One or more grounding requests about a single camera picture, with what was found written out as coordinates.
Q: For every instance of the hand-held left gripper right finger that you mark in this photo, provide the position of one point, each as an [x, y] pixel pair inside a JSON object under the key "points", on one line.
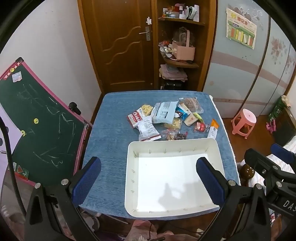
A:
{"points": [[211, 183]]}

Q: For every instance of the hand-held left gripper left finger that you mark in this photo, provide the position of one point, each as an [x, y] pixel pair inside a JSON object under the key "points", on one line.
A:
{"points": [[86, 182]]}

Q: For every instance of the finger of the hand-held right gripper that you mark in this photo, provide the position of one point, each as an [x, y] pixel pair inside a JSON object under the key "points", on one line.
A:
{"points": [[256, 158], [282, 151]]}

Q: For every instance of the white plastic tray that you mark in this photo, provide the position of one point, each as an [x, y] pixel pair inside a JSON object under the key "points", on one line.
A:
{"points": [[171, 180]]}

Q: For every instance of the orange and white snack packet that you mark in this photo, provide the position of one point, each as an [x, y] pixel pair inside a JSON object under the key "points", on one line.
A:
{"points": [[212, 132]]}

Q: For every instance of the small red snack packet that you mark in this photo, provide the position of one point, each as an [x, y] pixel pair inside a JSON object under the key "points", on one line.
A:
{"points": [[200, 127]]}

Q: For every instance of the clear mixed nuts packet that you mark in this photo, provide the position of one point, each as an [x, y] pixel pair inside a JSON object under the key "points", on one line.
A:
{"points": [[173, 135]]}

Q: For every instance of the clear yellow chips packet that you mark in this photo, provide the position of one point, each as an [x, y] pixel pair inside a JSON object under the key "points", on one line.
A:
{"points": [[173, 124]]}

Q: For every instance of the white printed snack packet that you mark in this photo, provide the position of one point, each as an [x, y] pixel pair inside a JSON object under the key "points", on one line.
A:
{"points": [[148, 129]]}

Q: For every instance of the red and white snack packet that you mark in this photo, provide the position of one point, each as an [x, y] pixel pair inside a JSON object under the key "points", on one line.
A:
{"points": [[135, 117]]}

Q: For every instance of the large light blue snack packet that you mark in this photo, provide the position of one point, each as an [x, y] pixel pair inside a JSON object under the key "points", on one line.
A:
{"points": [[163, 112]]}

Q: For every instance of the yellow cracker packet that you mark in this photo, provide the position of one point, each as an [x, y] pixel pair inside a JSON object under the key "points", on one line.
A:
{"points": [[147, 110]]}

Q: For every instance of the brown wooden bedpost knob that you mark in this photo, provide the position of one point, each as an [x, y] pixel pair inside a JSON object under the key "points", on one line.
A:
{"points": [[247, 172]]}

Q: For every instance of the pink toy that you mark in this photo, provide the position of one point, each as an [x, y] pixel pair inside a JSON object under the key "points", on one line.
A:
{"points": [[270, 126]]}

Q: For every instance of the pink plastic stool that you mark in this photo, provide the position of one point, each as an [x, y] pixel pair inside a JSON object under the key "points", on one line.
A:
{"points": [[244, 122]]}

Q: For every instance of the green bag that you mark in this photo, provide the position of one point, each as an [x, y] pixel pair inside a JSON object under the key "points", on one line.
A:
{"points": [[277, 109]]}

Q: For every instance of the blue tablecloth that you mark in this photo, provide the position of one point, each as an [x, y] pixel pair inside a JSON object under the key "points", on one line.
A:
{"points": [[108, 129]]}

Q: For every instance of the beige snack packet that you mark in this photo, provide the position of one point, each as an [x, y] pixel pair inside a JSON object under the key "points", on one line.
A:
{"points": [[189, 120]]}

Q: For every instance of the green snack packet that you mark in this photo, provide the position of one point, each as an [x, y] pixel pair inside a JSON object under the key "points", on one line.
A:
{"points": [[199, 117]]}

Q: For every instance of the pink clothing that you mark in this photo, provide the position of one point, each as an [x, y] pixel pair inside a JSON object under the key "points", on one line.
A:
{"points": [[141, 231]]}

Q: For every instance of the small white chocolate packet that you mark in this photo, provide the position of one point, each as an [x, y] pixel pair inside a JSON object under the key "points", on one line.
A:
{"points": [[178, 114]]}

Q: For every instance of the small blue snack packet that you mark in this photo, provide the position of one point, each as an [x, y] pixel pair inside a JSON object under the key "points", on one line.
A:
{"points": [[184, 110]]}

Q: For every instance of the yellow round magnet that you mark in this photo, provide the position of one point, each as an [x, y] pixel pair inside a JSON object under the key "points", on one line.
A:
{"points": [[22, 132], [35, 120]]}

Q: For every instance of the clear brown cookie packet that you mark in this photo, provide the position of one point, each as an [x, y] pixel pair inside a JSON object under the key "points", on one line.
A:
{"points": [[190, 104]]}

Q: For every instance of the floral sliding wardrobe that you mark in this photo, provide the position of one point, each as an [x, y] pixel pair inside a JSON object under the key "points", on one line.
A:
{"points": [[252, 74]]}

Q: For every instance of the folded pink cloth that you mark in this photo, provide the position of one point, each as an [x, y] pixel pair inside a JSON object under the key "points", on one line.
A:
{"points": [[173, 71]]}

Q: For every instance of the wooden corner shelf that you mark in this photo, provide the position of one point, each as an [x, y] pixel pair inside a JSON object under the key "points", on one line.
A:
{"points": [[201, 41]]}

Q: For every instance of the pink basket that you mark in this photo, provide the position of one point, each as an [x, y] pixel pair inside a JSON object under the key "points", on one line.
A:
{"points": [[183, 50]]}

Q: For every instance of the wooden door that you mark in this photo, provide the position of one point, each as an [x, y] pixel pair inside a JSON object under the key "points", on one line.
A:
{"points": [[115, 46]]}

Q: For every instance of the pile of shiny snack wrappers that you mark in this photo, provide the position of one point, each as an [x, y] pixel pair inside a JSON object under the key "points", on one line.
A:
{"points": [[165, 47]]}

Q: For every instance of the row of toiletry bottles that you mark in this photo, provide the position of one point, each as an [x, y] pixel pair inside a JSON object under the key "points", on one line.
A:
{"points": [[182, 11]]}

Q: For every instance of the white door hook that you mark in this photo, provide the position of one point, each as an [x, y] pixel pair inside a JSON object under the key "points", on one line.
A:
{"points": [[148, 20]]}

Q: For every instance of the green chalkboard with pink frame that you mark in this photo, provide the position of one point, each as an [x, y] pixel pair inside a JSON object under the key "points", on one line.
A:
{"points": [[44, 125]]}

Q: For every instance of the wall poster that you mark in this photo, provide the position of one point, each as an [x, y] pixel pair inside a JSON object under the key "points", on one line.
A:
{"points": [[241, 27]]}

